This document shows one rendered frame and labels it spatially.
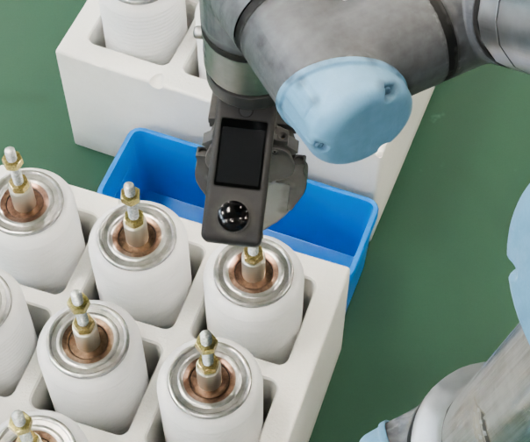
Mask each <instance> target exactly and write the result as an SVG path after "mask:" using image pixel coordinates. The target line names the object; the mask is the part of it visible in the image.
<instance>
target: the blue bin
mask: <svg viewBox="0 0 530 442"><path fill-rule="evenodd" d="M198 146H200V145H198V144H194V143H191V142H189V141H186V140H183V139H178V138H175V137H172V136H169V135H166V134H163V133H160V132H156V131H152V130H149V129H147V128H141V127H140V128H135V129H133V130H131V131H129V133H128V134H127V135H126V137H125V140H124V142H123V143H122V145H121V147H120V148H119V150H118V153H117V154H116V156H115V158H114V160H113V162H112V164H111V165H110V167H109V169H108V171H107V173H106V175H105V176H104V178H103V180H102V182H101V184H100V186H99V187H98V190H97V193H99V194H102V195H105V196H110V197H114V198H117V199H119V200H121V189H122V188H123V187H124V184H125V182H133V183H134V186H135V187H137V188H138V189H140V200H142V201H151V202H155V203H159V204H162V205H164V206H166V207H168V208H169V209H171V210H172V211H173V212H174V213H175V214H176V215H177V216H178V217H181V218H185V219H188V220H190V221H194V222H197V223H199V224H202V223H203V215H204V201H205V194H204V193H203V191H202V190H201V189H200V188H199V186H198V185H197V182H196V178H195V168H196V163H197V159H196V152H197V147H198ZM378 210H379V209H378V206H377V203H376V202H375V201H374V200H372V199H370V198H368V197H366V196H360V195H357V194H355V193H352V192H349V191H346V190H343V189H338V188H335V187H332V186H329V185H326V184H324V183H321V182H315V181H313V180H310V179H307V185H306V190H305V193H304V194H303V196H302V197H301V198H300V200H299V201H298V202H297V204H296V205H295V207H294V208H293V209H292V210H290V211H289V212H288V213H287V214H286V215H285V216H284V217H283V218H282V219H281V220H279V221H278V222H276V223H275V224H273V225H271V226H270V227H269V228H267V229H265V230H263V235H266V236H270V237H273V238H275V239H279V240H281V241H282V242H283V243H285V244H286V245H287V246H289V247H290V248H291V249H292V250H293V251H294V252H298V253H303V254H306V255H309V256H312V257H315V258H318V259H322V260H327V261H330V262H332V263H336V264H339V265H342V266H345V267H349V269H350V275H349V283H348V291H347V306H346V311H347V307H348V305H349V303H350V301H351V298H352V296H353V293H354V292H355V287H356V285H357V282H358V281H359V278H360V276H361V273H362V270H363V267H364V263H365V259H366V254H367V250H368V245H369V238H370V235H371V233H372V231H373V229H374V226H375V224H376V221H377V216H378Z"/></svg>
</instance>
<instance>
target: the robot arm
mask: <svg viewBox="0 0 530 442"><path fill-rule="evenodd" d="M199 12H200V23H201V25H197V26H195V27H194V30H193V35H194V38H195V39H202V40H203V56H204V66H205V69H206V78H207V82H208V84H209V86H210V88H211V90H212V94H211V105H210V110H209V116H208V123H209V125H210V127H211V130H210V131H208V132H205V133H204V137H203V143H202V145H203V146H198V147H197V152H196V159H197V163H196V168H195V178H196V182H197V185H198V186H199V188H200V189H201V190H202V191H203V193H204V194H205V201H204V215H203V223H202V230H201V236H202V238H203V239H204V241H206V242H209V243H216V244H224V245H231V246H245V247H257V246H259V245H260V244H261V239H262V232H263V230H265V229H267V228H269V227H270V226H271V225H273V224H275V223H276V222H278V221H279V220H281V219H282V218H283V217H284V216H285V215H286V214H287V213H288V212H289V211H290V210H292V209H293V208H294V207H295V205H296V204H297V202H298V201H299V200H300V198H301V197H302V196H303V194H304V193H305V190H306V185H307V177H308V164H307V162H306V155H302V154H296V153H298V146H299V141H298V140H297V139H295V136H294V134H296V133H297V135H298V136H299V137H300V139H301V140H302V141H303V142H304V143H305V145H306V146H307V147H308V149H309V150H310V151H311V153H312V154H313V155H314V156H316V157H317V158H318V159H320V160H322V161H324V162H327V163H331V164H348V163H353V162H356V161H359V160H363V159H365V158H368V157H369V156H371V155H373V154H374V153H377V151H378V149H379V147H380V146H382V145H383V144H385V143H390V142H391V141H392V140H393V139H394V138H396V137H397V135H398V134H399V133H401V131H402V130H403V129H404V127H405V125H406V124H407V122H408V120H409V118H410V116H411V114H412V96H413V95H416V94H418V93H419V92H421V91H424V90H426V89H430V88H432V87H433V86H436V85H438V84H440V83H442V82H444V81H447V80H449V79H451V78H454V77H456V76H458V75H461V74H463V73H465V72H468V71H470V70H471V69H474V68H477V67H480V66H482V65H484V64H488V63H493V64H496V65H499V66H502V67H506V68H510V69H513V70H517V71H519V72H522V73H526V74H529V75H530V0H345V1H344V0H199ZM293 133H294V134H293ZM507 256H508V258H509V260H510V261H511V262H512V263H513V265H514V266H515V267H516V269H514V270H513V271H512V272H511V273H510V275H509V283H510V289H511V293H512V300H513V303H514V307H515V310H516V312H517V315H518V318H519V323H518V325H517V326H516V327H515V328H514V329H513V330H512V332H511V333H510V334H509V335H508V337H507V338H506V339H505V340H504V342H503V343H502V344H501V345H500V346H499V347H498V349H497V350H496V351H495V352H494V354H492V355H491V357H490V358H489V359H488V360H487V361H486V362H480V363H475V364H471V365H468V366H466V367H461V368H459V369H457V370H455V371H454V372H453V373H451V374H449V375H447V376H446V377H444V378H443V379H442V380H441V381H439V382H438V383H437V384H436V385H435V386H434V387H433V388H432V389H431V390H430V391H429V393H428V394H427V395H426V396H425V398H424V399H423V400H422V402H421V403H420V404H419V405H418V406H417V407H415V408H414V409H412V410H410V411H408V412H406V413H405V414H403V415H401V416H399V417H396V418H394V419H392V420H391V421H389V420H384V421H382V422H381V423H380V424H379V425H378V427H377V428H376V429H374V430H373V431H371V432H369V433H367V434H365V435H364V436H363V437H362V438H361V440H360V442H530V183H529V185H528V186H527V187H526V189H525V191H524V192H523V194H522V196H521V197H520V199H519V201H518V203H517V206H516V208H515V211H514V212H513V215H512V221H511V224H510V229H509V234H508V241H507Z"/></svg>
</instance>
